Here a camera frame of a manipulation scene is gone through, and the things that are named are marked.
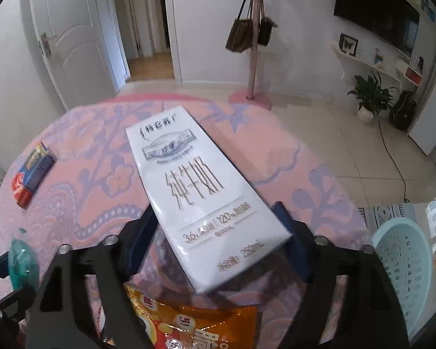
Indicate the brown handbag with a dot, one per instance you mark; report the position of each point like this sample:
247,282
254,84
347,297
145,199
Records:
239,36

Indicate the teal plastic laundry basket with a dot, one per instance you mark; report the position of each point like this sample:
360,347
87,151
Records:
385,240

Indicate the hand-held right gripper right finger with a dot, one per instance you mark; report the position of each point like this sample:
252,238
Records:
298,254

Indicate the black acoustic guitar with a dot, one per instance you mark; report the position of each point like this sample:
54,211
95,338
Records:
403,112

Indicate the white and blue milk carton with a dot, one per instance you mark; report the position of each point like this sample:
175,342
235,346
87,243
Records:
189,189

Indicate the small black bag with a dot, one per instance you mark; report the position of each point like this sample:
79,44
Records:
264,32

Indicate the small blue-lined box shelf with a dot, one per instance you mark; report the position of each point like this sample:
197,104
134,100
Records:
427,8

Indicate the patterned floor rug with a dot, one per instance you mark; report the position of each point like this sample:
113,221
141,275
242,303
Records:
379,212

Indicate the low white wall shelf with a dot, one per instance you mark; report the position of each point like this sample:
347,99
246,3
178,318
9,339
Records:
363,63

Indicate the small desk figurine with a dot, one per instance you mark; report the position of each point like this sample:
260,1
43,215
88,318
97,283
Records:
378,57

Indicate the red and white shelf box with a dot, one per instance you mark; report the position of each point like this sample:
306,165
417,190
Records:
410,74

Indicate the framed butterfly picture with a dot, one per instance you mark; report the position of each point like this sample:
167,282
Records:
348,44

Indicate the wall-mounted television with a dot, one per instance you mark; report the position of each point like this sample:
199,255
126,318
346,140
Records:
374,3

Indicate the white panel door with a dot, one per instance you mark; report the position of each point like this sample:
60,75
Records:
80,43

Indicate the orange snack bag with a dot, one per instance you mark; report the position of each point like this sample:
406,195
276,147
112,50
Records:
203,329

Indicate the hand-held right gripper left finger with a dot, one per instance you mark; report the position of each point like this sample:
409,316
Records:
140,251

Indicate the clear bottle with teal cap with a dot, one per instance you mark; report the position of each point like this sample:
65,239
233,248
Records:
21,261

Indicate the blue and red small packet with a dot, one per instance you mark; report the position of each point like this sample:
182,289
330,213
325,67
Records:
34,172

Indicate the potted green plant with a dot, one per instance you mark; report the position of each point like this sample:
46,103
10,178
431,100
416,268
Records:
370,94

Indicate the pink coat rack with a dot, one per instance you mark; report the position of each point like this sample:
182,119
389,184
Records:
253,65

